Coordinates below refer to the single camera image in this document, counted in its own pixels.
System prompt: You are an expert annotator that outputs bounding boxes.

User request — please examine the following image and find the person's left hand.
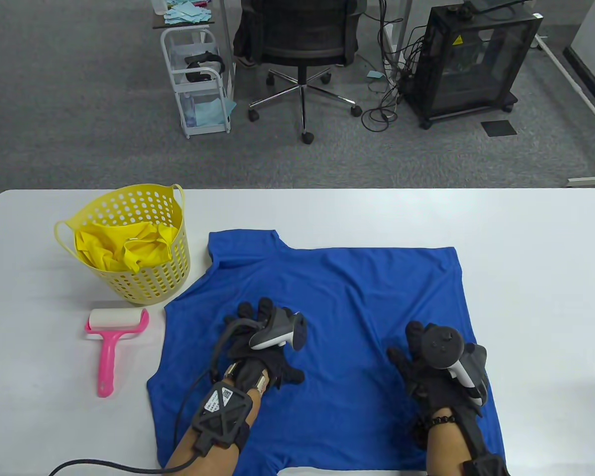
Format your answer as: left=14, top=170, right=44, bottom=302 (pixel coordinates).
left=223, top=297, right=305, bottom=397

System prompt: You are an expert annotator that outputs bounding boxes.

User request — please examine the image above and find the person's right hand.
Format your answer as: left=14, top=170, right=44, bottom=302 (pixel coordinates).
left=388, top=321, right=489, bottom=422

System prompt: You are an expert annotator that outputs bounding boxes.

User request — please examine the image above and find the blue t-shirt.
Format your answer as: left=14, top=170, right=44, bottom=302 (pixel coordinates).
left=146, top=229, right=506, bottom=469

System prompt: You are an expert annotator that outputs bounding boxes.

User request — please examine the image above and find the pink lint roller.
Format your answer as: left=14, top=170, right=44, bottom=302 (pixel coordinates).
left=84, top=308, right=150, bottom=398

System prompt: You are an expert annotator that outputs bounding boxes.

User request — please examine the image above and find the yellow t-shirt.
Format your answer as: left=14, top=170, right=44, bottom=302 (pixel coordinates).
left=74, top=222, right=174, bottom=273

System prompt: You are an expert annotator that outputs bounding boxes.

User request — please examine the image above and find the person's right forearm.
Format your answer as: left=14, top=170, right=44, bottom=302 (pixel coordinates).
left=425, top=416, right=481, bottom=476

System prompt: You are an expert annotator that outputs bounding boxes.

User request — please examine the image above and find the person's left forearm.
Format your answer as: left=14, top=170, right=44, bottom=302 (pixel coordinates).
left=164, top=387, right=263, bottom=476

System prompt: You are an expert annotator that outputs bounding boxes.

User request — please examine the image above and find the grey left hand controller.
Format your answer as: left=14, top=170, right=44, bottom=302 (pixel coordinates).
left=212, top=307, right=308, bottom=377

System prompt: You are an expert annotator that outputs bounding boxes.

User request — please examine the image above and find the grey hand controller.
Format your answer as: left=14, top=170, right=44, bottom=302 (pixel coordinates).
left=421, top=325, right=490, bottom=408
left=212, top=307, right=308, bottom=377

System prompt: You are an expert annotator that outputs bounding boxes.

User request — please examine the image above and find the grey right hand controller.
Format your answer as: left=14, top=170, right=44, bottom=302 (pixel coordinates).
left=421, top=325, right=490, bottom=408

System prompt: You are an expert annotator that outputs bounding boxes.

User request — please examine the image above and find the yellow perforated plastic basket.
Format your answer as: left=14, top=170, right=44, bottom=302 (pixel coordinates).
left=55, top=184, right=191, bottom=304

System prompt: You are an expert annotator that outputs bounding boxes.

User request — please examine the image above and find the light blue cloth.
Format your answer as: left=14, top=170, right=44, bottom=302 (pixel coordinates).
left=186, top=97, right=237, bottom=127

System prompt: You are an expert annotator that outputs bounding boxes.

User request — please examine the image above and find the black floor plate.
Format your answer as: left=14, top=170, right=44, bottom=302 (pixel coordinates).
left=480, top=120, right=518, bottom=137

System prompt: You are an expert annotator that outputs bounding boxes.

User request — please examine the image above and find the black headset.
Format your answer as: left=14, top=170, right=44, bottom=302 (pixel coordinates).
left=185, top=51, right=226, bottom=83

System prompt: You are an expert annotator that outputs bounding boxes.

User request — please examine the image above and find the black equipment cabinet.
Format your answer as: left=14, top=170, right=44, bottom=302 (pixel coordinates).
left=404, top=0, right=543, bottom=130

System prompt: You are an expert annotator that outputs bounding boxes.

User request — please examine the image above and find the white rolling cart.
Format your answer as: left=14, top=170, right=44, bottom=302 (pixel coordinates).
left=160, top=26, right=237, bottom=139

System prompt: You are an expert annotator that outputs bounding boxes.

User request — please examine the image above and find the black office chair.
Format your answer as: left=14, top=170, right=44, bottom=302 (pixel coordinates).
left=241, top=0, right=368, bottom=145

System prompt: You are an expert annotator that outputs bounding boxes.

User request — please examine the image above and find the white desk leg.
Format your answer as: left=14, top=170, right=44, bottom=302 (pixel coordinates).
left=379, top=0, right=413, bottom=80

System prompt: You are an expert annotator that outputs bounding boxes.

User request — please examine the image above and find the pile of light blue cloths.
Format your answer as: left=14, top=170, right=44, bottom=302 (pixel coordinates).
left=164, top=0, right=215, bottom=25

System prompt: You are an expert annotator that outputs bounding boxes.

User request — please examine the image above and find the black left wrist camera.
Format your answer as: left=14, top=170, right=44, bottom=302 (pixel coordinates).
left=192, top=381, right=253, bottom=454

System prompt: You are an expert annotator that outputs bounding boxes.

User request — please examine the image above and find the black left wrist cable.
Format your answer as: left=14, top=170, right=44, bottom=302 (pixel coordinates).
left=47, top=369, right=219, bottom=476

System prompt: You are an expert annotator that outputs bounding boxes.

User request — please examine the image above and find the tangle of black cables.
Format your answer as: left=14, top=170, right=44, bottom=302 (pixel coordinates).
left=361, top=0, right=427, bottom=132

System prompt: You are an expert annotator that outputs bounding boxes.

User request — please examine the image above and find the white desk base frame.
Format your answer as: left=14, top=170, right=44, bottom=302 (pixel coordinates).
left=535, top=34, right=595, bottom=188

